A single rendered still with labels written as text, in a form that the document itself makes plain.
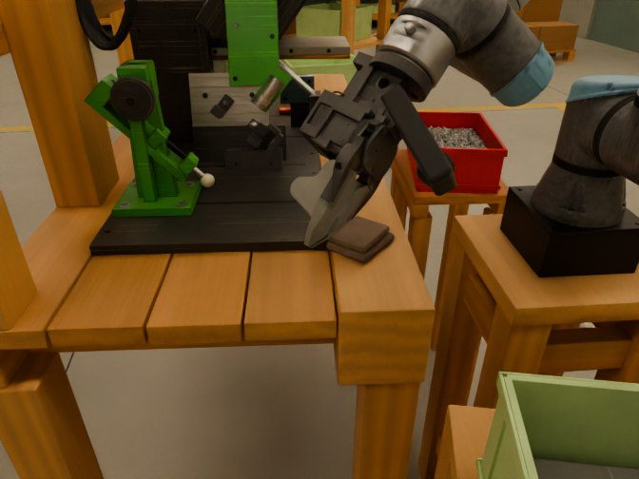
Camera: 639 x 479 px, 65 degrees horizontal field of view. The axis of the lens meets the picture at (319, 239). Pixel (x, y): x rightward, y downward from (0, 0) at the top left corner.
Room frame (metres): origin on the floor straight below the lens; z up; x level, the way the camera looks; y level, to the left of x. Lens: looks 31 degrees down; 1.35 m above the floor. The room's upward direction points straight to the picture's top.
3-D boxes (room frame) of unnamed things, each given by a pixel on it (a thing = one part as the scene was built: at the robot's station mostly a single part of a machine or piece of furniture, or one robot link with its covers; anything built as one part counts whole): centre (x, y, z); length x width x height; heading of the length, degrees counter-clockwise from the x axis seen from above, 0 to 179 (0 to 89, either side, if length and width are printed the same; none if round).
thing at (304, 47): (1.38, 0.12, 1.11); 0.39 x 0.16 x 0.03; 93
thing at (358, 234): (0.74, -0.07, 0.91); 0.10 x 0.08 x 0.03; 143
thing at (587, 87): (0.79, -0.46, 1.11); 0.13 x 0.12 x 0.14; 11
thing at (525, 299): (0.80, -0.46, 0.83); 0.32 x 0.32 x 0.04; 5
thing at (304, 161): (1.30, 0.22, 0.89); 1.10 x 0.42 x 0.02; 3
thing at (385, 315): (1.31, -0.06, 0.82); 1.50 x 0.14 x 0.15; 3
